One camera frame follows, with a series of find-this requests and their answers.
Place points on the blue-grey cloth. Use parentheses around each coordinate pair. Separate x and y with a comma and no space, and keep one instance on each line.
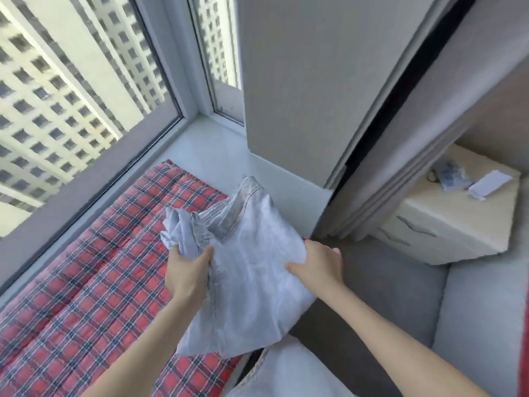
(248,277)

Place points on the white window sill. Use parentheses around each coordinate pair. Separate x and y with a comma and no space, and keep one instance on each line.
(223,153)

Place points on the person's right forearm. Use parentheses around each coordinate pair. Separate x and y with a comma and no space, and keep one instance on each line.
(388,351)

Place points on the person's left forearm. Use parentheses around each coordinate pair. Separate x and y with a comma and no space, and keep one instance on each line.
(145,359)

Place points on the red plaid folded cloth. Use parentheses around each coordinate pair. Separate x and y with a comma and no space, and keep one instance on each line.
(91,293)

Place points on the person's right hand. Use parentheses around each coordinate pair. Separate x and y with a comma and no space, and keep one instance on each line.
(318,268)

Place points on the grey curtain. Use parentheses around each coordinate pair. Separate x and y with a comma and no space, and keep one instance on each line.
(430,111)

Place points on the person's white shorts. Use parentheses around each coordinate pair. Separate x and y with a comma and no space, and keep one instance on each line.
(289,372)

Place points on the cream nightstand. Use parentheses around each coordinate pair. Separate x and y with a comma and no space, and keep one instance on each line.
(446,219)

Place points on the folded bedding on windowsill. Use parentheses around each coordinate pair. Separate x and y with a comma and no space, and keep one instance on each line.
(83,78)

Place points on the person's left hand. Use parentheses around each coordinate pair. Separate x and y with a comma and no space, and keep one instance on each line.
(188,277)

